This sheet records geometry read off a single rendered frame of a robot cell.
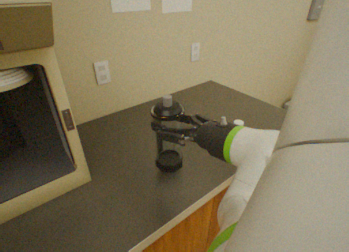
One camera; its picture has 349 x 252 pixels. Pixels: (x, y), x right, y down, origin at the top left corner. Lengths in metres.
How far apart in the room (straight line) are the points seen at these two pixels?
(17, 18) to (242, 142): 0.48
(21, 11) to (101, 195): 0.55
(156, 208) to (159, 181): 0.11
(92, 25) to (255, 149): 0.89
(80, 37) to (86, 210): 0.72
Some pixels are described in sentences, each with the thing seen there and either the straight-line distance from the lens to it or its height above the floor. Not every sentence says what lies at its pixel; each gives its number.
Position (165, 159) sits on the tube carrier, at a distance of 0.74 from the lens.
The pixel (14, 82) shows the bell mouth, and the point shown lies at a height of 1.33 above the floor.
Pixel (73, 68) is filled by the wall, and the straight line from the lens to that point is 1.11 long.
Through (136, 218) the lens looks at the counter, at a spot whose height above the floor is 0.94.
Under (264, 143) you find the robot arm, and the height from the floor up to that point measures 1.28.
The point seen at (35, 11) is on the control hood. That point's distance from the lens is 0.50.
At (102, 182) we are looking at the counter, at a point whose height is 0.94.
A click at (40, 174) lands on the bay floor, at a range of 0.83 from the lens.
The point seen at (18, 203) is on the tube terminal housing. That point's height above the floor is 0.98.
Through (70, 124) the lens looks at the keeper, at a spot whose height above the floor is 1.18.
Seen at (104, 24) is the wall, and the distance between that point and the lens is 1.12.
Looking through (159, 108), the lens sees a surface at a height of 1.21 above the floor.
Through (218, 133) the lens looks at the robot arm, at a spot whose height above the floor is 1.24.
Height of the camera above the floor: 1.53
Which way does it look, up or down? 32 degrees down
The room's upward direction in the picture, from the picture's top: straight up
